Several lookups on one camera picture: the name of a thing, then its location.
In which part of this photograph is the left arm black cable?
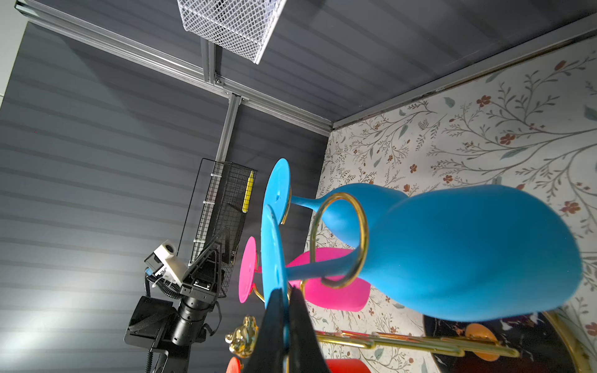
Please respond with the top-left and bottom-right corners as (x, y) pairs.
(143, 272), (183, 299)

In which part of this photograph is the white mesh wall basket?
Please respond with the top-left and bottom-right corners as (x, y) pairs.
(177, 0), (286, 65)

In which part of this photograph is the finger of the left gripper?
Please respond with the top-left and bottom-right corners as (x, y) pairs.
(186, 228), (236, 298)

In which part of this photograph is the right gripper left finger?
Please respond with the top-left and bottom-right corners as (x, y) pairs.
(243, 289), (287, 373)

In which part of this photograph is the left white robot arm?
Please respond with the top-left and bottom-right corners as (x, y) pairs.
(124, 228), (236, 372)

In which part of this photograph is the gold wire glass rack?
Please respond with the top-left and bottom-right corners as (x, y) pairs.
(239, 193), (591, 372)

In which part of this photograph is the blue wine glass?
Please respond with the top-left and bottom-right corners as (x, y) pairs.
(260, 183), (584, 346)
(264, 159), (408, 248)

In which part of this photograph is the red wine glass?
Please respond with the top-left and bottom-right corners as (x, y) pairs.
(226, 357), (371, 373)

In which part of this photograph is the floral table mat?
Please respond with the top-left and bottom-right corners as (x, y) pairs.
(317, 39), (596, 365)

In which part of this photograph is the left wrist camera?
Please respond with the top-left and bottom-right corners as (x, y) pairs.
(144, 240), (188, 286)

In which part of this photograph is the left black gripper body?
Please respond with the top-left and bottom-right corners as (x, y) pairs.
(180, 260), (223, 304)

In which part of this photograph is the black wire wall basket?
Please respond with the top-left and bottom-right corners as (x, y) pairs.
(187, 158), (257, 276)

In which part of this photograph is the pink wine glass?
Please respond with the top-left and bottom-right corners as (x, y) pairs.
(237, 235), (373, 312)

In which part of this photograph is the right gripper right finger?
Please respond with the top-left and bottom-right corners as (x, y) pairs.
(289, 288), (331, 373)

